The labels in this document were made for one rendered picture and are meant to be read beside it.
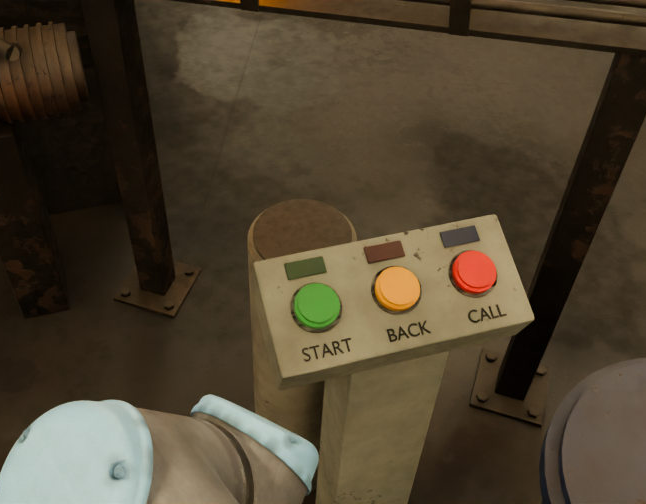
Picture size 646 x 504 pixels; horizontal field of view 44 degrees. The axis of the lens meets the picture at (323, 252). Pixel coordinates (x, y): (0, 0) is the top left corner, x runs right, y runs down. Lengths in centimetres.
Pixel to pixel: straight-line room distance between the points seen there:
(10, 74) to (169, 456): 81
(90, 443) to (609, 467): 59
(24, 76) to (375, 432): 66
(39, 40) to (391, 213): 79
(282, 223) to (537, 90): 124
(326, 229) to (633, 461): 39
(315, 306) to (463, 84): 137
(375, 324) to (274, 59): 139
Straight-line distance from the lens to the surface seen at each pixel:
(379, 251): 73
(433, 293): 73
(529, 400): 140
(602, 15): 89
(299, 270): 71
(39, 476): 42
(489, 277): 74
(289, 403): 104
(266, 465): 51
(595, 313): 157
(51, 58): 116
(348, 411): 80
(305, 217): 89
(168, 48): 208
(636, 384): 94
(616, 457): 88
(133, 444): 40
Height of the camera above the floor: 115
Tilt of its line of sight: 48 degrees down
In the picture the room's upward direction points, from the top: 3 degrees clockwise
